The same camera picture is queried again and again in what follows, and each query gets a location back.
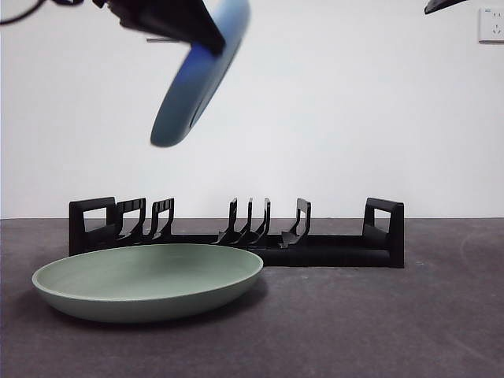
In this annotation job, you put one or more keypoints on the blue round plate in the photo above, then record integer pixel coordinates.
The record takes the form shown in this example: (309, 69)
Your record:
(177, 110)

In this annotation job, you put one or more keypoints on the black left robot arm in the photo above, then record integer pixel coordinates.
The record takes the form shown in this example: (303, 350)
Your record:
(149, 15)

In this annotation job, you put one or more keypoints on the green round plate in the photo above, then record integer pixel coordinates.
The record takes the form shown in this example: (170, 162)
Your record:
(149, 275)

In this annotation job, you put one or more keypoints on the black plastic plate rack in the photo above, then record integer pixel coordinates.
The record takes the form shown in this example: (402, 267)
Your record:
(334, 256)

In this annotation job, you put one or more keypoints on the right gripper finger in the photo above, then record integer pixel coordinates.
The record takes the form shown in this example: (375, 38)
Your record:
(445, 4)

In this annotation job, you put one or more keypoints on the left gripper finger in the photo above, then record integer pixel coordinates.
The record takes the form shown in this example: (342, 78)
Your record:
(204, 27)

